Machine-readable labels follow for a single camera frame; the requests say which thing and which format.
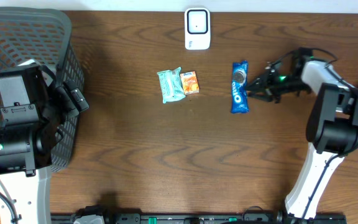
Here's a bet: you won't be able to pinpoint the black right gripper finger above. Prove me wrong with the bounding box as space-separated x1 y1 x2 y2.
246 74 268 90
247 90 273 102

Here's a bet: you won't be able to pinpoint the blue Oreo cookie pack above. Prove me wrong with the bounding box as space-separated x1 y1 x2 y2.
231 60 249 114

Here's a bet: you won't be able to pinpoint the orange tissue pack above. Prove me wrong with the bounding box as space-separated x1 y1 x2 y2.
180 71 200 95

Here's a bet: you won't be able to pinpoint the green wet wipes pack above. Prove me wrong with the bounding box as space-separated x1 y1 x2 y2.
157 67 186 103

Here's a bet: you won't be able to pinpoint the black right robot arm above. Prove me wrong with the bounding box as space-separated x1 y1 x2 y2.
246 47 358 223

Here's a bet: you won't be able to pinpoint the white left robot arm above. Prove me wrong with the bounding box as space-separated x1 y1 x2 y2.
0 60 90 223

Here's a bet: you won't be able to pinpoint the white barcode scanner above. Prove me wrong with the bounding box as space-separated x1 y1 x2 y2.
184 7 211 50

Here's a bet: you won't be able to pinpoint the grey plastic basket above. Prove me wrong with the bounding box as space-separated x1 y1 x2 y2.
0 7 85 172

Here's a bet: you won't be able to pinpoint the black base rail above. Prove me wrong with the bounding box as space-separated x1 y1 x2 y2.
51 205 347 224

